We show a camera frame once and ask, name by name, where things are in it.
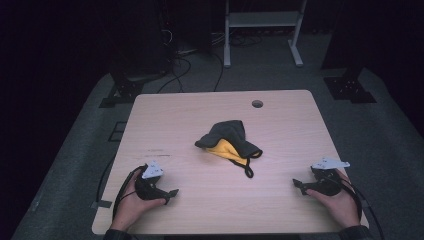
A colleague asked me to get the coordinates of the black stand with base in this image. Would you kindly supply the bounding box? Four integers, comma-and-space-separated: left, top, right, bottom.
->
98, 68, 169, 109

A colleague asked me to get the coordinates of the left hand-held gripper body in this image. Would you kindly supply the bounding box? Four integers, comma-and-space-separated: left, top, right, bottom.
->
134, 160, 169, 202

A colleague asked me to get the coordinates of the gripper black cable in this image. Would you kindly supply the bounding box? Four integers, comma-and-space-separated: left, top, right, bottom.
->
112, 164, 148, 220
339, 176, 386, 240

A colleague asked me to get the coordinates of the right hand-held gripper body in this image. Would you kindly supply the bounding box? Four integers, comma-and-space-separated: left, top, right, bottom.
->
309, 157, 351, 197

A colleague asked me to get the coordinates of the black stand base plate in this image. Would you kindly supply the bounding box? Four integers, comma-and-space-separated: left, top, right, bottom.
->
323, 75, 378, 105

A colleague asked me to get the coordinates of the person's right hand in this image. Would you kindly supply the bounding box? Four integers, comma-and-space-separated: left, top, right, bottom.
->
305, 168, 363, 230

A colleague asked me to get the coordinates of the white metal stand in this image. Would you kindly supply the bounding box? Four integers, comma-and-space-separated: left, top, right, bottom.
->
223, 0, 308, 69

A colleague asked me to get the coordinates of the grey tape strip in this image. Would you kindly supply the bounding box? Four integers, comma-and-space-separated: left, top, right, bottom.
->
90, 199, 113, 210

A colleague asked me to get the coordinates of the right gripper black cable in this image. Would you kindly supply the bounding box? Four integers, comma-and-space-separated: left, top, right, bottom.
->
339, 176, 386, 240

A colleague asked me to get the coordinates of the black floor cable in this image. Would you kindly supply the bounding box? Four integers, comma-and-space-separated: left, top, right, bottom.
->
156, 55, 193, 95
212, 52, 225, 93

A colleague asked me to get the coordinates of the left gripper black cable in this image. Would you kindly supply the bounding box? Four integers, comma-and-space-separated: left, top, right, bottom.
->
112, 164, 148, 220

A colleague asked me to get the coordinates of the person's left hand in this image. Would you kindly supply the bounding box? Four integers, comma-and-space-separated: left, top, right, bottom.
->
109, 169, 168, 232

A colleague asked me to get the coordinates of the grey and yellow cloth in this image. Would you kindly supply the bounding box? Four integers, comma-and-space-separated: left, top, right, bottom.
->
194, 119, 264, 179

